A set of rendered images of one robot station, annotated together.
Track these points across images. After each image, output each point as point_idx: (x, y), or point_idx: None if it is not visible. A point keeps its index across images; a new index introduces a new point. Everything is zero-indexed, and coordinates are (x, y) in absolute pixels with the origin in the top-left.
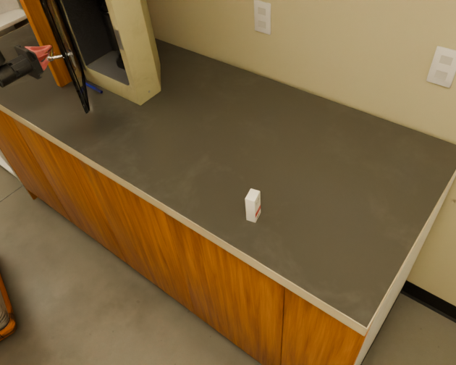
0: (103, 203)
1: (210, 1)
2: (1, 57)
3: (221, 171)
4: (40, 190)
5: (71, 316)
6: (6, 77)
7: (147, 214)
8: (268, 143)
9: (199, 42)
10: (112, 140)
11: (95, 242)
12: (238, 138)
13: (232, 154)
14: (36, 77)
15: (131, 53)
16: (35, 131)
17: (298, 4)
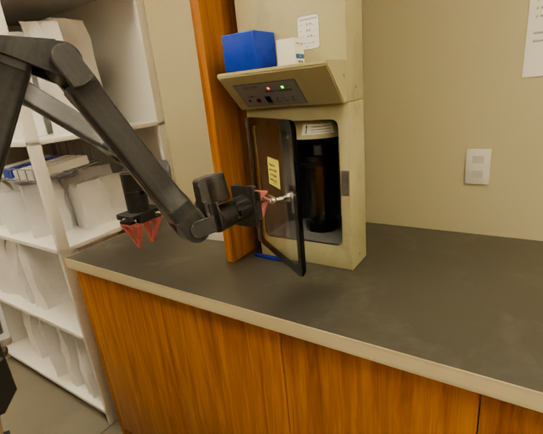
0: (302, 420)
1: (400, 163)
2: (227, 190)
3: None
4: (153, 424)
5: None
6: (230, 217)
7: (421, 422)
8: None
9: (376, 212)
10: (346, 307)
11: None
12: (526, 291)
13: (541, 308)
14: (254, 224)
15: (353, 201)
16: (216, 312)
17: (533, 143)
